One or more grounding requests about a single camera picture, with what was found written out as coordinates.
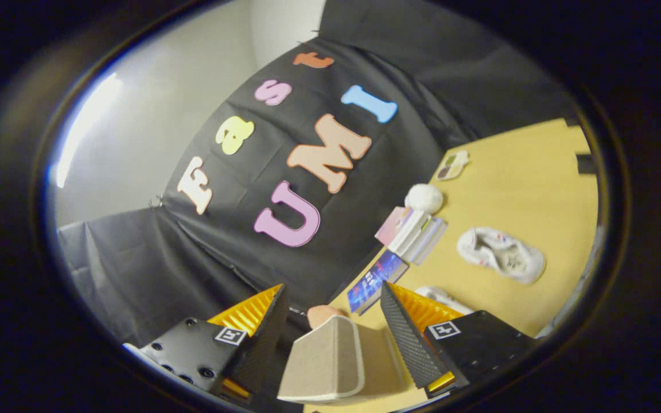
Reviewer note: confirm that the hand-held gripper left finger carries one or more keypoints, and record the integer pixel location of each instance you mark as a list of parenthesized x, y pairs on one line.
[(264, 344)]

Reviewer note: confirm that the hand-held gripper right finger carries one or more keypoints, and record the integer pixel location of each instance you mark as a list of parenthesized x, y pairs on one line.
[(411, 338)]

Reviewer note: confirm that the white shoe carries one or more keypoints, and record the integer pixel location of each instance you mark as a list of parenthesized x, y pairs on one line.
[(505, 255), (442, 298)]

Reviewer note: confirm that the orange oval sponge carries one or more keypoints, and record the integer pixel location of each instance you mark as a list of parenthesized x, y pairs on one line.
[(322, 314)]

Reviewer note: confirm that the pale blue cover book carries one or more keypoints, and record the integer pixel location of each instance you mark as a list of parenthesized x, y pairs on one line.
[(435, 244)]

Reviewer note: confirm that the white book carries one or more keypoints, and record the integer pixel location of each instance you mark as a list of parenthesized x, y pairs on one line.
[(422, 238)]

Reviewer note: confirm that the pink cover book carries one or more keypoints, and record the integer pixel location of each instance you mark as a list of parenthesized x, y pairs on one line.
[(393, 225)]

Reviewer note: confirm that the black backdrop cloth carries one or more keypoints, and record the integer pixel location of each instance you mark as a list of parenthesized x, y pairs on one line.
[(365, 229)]

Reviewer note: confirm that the white fluffy ball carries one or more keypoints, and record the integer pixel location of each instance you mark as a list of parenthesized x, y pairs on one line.
[(423, 198)]

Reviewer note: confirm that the small divided dish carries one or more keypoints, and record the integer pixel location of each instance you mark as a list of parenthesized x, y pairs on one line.
[(453, 165)]

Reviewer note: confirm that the black table clamp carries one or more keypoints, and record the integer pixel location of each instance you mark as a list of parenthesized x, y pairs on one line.
[(571, 121), (586, 163)]

